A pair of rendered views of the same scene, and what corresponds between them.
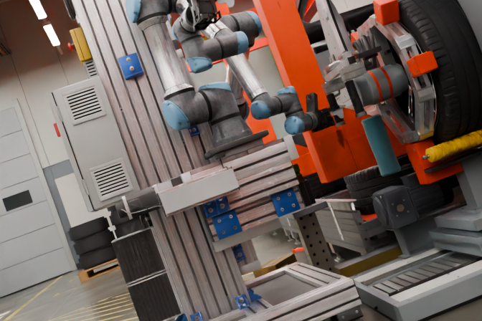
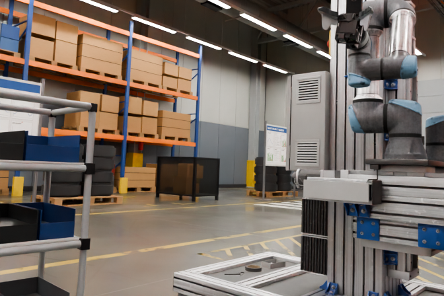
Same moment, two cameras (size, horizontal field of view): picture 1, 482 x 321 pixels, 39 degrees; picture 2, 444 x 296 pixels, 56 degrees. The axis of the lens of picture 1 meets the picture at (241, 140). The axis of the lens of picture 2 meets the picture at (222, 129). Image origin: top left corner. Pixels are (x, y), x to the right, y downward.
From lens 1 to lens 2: 1.21 m
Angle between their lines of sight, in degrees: 51
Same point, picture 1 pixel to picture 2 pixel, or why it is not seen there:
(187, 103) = (364, 111)
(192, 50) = (351, 66)
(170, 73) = not seen: hidden behind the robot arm
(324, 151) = not seen: outside the picture
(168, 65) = not seen: hidden behind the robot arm
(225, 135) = (390, 150)
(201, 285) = (346, 264)
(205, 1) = (347, 21)
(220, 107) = (396, 124)
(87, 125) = (305, 107)
